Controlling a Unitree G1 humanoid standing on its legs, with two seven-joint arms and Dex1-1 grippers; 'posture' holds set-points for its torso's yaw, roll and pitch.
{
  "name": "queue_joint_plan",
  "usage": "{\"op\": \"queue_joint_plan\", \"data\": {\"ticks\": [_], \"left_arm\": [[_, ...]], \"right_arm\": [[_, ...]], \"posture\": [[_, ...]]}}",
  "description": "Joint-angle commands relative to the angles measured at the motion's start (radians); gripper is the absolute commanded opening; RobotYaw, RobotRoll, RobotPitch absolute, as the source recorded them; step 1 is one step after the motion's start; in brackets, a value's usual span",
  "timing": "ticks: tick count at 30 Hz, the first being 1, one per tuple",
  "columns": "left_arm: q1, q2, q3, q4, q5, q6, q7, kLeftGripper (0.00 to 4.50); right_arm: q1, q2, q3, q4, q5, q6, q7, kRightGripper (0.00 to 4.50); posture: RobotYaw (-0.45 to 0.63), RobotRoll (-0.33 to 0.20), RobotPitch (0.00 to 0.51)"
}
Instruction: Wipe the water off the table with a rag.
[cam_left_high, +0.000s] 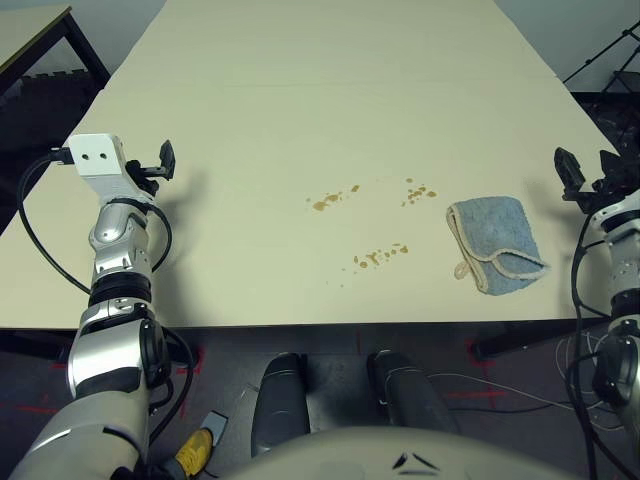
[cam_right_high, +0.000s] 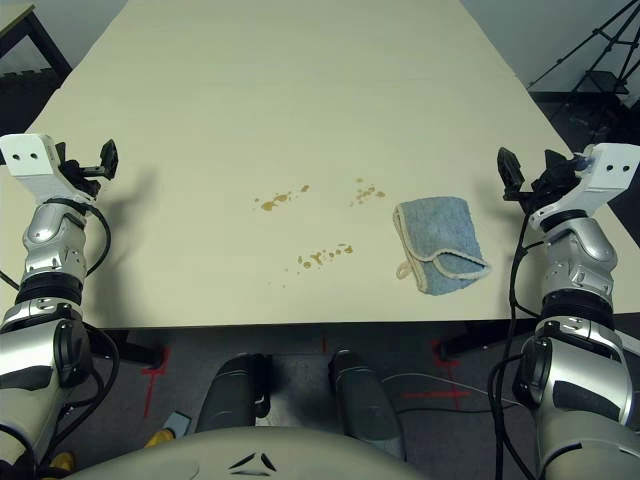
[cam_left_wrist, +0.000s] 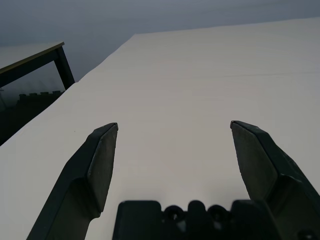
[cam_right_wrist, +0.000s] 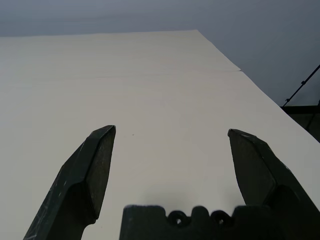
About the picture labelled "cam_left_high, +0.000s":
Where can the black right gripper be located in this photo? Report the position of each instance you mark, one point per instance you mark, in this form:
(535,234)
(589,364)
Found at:
(612,190)

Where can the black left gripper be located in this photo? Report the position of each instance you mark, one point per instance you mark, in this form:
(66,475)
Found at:
(142,175)

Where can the blue terry cloth rag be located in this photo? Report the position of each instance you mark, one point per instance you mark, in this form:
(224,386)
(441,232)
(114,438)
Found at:
(495,235)

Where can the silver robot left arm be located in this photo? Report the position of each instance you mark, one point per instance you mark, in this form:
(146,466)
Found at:
(112,260)

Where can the black equipment pile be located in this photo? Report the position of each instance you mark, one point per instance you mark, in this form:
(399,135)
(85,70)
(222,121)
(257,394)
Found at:
(622,125)

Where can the black tripod stand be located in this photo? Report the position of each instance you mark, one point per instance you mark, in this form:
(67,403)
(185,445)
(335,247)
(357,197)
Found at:
(602,50)

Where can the black foam floor mat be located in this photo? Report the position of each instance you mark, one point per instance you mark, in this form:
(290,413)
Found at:
(50,110)

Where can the brown liquid spill patch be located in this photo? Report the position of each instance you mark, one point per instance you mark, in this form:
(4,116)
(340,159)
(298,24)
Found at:
(372,259)
(415,194)
(322,202)

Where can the red floor tape corner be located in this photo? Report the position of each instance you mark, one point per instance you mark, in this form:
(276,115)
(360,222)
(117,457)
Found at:
(472,345)
(187,375)

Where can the red floor tape cross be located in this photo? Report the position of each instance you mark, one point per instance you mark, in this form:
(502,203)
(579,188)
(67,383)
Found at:
(487,395)

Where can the dark grey robot left leg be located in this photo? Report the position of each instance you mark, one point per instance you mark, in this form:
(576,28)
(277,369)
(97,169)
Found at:
(280,400)

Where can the dark grey robot leg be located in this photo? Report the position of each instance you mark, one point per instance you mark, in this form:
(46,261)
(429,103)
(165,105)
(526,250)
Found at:
(280,400)
(410,395)

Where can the yellow floor object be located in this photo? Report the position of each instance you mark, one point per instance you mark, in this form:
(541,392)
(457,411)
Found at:
(195,450)

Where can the dark grey robot right leg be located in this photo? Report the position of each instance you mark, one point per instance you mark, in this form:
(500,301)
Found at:
(410,395)

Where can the beige robot torso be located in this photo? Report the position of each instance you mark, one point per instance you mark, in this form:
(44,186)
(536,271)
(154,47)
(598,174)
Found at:
(350,455)

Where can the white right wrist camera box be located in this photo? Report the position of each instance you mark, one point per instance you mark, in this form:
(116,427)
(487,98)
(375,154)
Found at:
(617,215)

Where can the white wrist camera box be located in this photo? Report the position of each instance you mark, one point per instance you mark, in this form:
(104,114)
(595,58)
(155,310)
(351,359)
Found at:
(617,215)
(97,155)

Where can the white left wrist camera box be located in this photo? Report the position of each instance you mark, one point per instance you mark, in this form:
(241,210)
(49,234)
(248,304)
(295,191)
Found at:
(97,155)

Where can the side table with black frame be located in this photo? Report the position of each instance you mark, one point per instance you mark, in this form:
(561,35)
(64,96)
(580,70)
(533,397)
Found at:
(30,35)

